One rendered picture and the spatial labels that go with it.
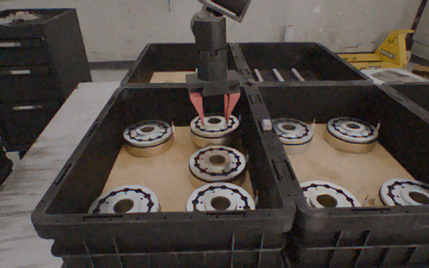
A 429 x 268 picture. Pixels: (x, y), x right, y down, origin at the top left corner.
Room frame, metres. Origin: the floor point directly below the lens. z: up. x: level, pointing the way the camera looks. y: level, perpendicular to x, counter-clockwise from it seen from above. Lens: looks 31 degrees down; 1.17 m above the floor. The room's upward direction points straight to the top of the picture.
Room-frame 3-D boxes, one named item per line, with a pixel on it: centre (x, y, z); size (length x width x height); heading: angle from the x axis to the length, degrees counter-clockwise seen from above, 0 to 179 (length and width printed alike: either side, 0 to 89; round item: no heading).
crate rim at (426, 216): (0.42, -0.24, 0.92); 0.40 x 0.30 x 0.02; 2
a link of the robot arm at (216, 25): (0.53, 0.01, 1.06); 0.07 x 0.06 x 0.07; 9
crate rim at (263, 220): (0.41, 0.06, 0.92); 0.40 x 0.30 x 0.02; 2
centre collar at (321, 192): (0.31, -0.17, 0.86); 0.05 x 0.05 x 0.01
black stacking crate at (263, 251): (0.41, 0.06, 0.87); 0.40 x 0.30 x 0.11; 2
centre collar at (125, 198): (0.30, 0.13, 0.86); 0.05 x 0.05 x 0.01
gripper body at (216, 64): (0.52, 0.00, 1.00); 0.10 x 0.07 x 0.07; 99
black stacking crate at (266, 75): (0.82, -0.22, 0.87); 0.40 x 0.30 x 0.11; 2
